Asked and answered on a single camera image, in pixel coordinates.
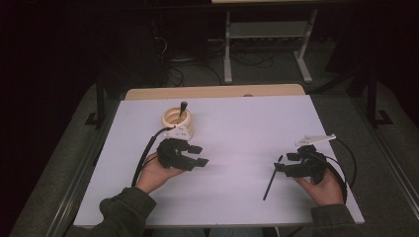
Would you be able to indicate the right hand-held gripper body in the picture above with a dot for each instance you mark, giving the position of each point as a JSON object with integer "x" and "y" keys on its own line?
{"x": 311, "y": 166}

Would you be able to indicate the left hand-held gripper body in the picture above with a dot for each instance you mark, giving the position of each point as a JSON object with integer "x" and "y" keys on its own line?
{"x": 171, "y": 156}

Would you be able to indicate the thin black pencil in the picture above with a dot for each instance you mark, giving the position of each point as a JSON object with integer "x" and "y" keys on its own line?
{"x": 269, "y": 187}

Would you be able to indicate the cream ribbed holder cup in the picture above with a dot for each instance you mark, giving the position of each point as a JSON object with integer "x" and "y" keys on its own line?
{"x": 168, "y": 120}

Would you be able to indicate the black makeup brush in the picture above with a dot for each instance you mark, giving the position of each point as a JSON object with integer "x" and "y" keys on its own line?
{"x": 183, "y": 107}

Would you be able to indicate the person's left hand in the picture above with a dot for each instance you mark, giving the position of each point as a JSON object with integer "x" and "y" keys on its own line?
{"x": 153, "y": 176}

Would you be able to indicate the person's right hand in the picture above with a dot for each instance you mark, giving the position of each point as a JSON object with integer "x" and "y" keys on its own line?
{"x": 324, "y": 194}

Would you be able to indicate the white board sheet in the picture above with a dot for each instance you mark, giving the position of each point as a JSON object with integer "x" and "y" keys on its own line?
{"x": 237, "y": 131}

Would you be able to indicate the wooden table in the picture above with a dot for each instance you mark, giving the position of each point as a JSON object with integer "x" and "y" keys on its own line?
{"x": 214, "y": 91}

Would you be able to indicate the black metal stand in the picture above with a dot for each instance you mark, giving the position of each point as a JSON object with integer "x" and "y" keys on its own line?
{"x": 100, "y": 98}
{"x": 372, "y": 98}

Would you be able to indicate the aluminium frame rail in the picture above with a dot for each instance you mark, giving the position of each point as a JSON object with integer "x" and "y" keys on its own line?
{"x": 392, "y": 164}
{"x": 79, "y": 184}

